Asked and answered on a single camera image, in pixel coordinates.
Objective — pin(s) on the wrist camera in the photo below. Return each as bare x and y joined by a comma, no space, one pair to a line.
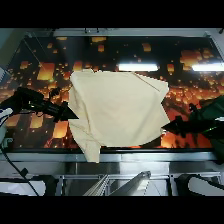
55,93
194,109

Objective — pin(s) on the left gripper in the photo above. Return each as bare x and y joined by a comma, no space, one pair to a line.
55,110

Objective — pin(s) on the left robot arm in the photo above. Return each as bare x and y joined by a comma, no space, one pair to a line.
26,98

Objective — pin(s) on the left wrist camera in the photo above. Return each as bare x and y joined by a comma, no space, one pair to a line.
55,93

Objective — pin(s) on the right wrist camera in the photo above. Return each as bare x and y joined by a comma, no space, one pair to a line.
194,109

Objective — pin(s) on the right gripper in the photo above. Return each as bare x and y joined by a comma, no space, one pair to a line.
183,126

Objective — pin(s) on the cream T-shirt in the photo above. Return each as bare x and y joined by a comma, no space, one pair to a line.
120,106

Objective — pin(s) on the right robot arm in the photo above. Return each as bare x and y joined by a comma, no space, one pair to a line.
213,116

